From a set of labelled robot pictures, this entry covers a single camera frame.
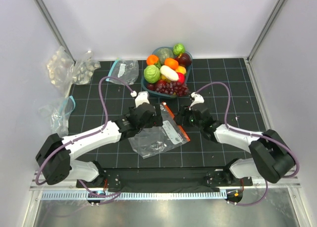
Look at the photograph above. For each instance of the small green cabbage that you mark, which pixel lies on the small green cabbage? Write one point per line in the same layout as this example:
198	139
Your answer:
178	49

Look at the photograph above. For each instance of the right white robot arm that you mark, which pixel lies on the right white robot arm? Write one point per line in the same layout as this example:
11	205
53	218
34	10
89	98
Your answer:
270	157

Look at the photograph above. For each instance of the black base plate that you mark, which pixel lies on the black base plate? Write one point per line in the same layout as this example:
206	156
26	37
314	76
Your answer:
167	180

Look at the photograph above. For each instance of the clear bag with orange zipper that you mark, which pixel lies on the clear bag with orange zipper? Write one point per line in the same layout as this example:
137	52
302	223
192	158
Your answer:
157	140

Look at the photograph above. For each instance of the red apple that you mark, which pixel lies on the red apple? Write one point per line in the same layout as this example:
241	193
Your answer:
181	78

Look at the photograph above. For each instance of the orange fruit left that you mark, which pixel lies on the orange fruit left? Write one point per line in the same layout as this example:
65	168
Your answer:
152	60

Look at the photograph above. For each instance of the dark red plum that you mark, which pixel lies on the dark red plum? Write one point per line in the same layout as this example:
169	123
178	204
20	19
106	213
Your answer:
184	60

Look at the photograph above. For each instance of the grey green melon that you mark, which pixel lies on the grey green melon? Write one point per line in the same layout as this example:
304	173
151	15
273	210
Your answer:
163	54

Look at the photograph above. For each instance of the crumpled clear bag blue zipper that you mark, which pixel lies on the crumpled clear bag blue zipper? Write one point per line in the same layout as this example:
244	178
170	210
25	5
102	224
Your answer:
57	114

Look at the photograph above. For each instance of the yellow fruit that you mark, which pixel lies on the yellow fruit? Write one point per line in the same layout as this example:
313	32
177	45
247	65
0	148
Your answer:
181	69

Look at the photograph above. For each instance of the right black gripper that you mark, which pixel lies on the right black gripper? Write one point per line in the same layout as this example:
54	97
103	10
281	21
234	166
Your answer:
184	111

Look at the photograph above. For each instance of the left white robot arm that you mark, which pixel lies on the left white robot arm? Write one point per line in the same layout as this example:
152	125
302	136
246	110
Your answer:
58	157

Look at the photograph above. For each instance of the aluminium cable rail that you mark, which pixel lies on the aluminium cable rail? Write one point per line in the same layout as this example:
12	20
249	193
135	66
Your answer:
84	195

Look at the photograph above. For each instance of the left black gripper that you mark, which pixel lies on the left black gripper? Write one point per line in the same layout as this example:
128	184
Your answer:
155	120

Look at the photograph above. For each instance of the bag of white pieces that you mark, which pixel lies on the bag of white pieces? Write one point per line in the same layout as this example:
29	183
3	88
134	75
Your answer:
59	68
84	68

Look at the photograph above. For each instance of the orange fruit centre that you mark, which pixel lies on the orange fruit centre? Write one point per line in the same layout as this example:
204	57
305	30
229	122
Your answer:
172	63

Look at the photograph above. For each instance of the clear bag with blue zipper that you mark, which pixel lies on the clear bag with blue zipper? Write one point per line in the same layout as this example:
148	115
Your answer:
123	70

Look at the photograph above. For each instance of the orange fruit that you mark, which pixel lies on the orange fruit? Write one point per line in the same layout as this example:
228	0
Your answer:
152	60
172	63

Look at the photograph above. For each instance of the teal fruit bowl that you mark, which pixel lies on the teal fruit bowl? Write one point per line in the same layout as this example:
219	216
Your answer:
150	87

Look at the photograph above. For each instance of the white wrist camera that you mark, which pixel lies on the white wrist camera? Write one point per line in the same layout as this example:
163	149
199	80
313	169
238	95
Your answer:
196	98
141	98

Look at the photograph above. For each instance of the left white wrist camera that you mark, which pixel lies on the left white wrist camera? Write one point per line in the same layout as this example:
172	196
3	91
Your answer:
141	98

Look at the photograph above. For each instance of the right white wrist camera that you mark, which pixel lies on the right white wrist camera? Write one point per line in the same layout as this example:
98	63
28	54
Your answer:
196	98

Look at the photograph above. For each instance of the large green cabbage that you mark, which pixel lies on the large green cabbage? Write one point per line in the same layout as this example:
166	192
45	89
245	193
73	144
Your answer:
151	74

